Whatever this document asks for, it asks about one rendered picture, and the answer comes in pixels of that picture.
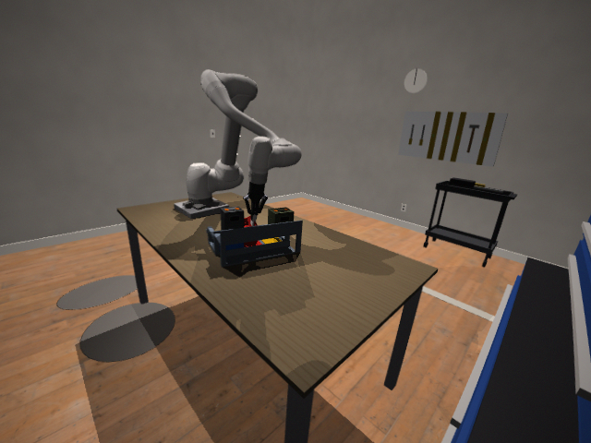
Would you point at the dark grey metal shelf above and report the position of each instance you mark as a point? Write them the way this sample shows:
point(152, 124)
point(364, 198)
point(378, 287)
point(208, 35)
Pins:
point(260, 242)

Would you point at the red bin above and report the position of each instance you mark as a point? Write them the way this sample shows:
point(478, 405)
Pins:
point(247, 222)

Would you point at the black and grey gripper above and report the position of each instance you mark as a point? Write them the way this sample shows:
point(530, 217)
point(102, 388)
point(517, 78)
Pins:
point(256, 204)

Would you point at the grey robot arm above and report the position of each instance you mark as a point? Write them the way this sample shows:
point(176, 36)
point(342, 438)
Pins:
point(232, 93)

